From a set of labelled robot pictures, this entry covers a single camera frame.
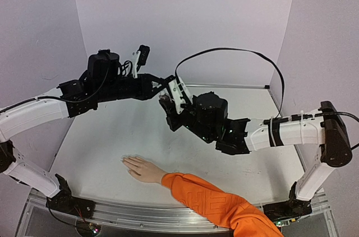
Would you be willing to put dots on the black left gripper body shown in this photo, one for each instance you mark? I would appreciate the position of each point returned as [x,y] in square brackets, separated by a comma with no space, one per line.
[139,92]

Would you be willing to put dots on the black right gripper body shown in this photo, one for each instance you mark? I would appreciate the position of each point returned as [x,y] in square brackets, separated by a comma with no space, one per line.
[174,111]

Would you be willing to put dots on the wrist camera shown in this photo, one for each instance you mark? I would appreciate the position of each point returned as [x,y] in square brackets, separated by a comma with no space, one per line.
[140,59]
[179,94]

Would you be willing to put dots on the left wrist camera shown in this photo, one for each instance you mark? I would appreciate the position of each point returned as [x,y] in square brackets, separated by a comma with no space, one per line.
[140,59]

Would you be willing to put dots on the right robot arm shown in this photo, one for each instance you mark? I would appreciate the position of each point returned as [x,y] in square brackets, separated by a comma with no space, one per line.
[206,116]

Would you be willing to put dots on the nail polish bottle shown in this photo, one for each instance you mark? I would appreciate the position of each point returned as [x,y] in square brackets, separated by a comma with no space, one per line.
[164,97]

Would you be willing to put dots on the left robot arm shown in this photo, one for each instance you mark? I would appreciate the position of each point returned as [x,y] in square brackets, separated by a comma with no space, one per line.
[104,80]

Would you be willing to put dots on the orange sleeve forearm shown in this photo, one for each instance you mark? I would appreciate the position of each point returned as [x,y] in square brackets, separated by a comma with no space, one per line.
[220,208]

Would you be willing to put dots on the mannequin hand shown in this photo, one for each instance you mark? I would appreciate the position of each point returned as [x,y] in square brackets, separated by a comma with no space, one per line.
[143,170]

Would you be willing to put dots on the aluminium table rail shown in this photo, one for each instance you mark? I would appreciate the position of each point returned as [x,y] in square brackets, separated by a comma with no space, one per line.
[265,87]

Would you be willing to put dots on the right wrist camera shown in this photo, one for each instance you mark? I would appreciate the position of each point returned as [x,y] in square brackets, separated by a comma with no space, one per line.
[179,94]

